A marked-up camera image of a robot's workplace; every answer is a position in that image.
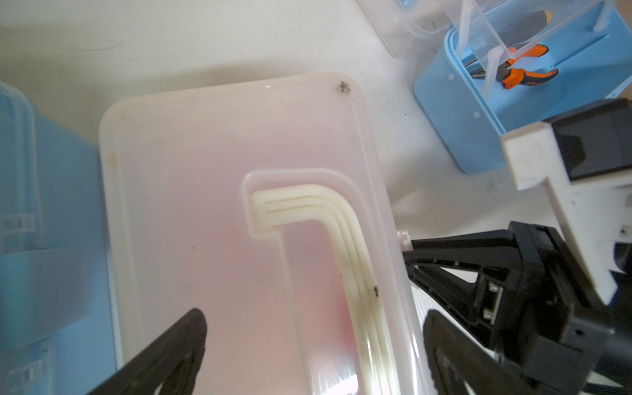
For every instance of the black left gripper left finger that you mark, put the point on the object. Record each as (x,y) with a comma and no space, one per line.
(169,365)

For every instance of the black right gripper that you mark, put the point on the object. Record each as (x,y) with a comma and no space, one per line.
(552,330)

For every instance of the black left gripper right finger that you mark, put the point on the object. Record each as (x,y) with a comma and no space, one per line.
(458,365)

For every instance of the blue toolbox with clear lid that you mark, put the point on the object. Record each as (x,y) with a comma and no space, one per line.
(57,334)

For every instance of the pink toolbox with clear lid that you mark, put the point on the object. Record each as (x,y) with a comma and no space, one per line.
(262,205)

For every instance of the orange handled pliers in box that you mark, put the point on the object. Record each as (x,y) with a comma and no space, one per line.
(511,77)

